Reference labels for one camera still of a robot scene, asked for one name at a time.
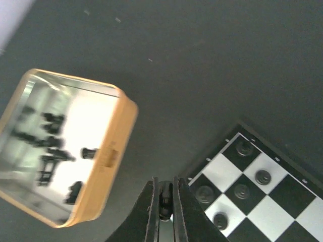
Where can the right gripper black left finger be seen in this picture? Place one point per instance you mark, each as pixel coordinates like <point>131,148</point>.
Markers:
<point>142,224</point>

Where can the black rook piece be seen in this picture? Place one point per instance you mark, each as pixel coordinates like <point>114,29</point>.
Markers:
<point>205,194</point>

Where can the black piece corner square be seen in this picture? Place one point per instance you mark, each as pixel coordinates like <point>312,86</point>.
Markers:
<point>244,148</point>

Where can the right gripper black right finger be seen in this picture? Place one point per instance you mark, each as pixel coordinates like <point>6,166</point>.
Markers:
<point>190,222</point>

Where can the black white chessboard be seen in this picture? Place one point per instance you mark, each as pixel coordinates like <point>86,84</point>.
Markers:
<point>289,208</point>

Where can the black chess piece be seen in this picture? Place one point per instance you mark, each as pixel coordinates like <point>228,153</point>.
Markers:
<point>165,200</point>

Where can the yellow bear tin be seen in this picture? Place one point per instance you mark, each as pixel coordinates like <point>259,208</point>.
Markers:
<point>62,142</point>

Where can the black pawn on board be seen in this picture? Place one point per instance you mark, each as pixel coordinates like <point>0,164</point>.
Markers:
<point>263,177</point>

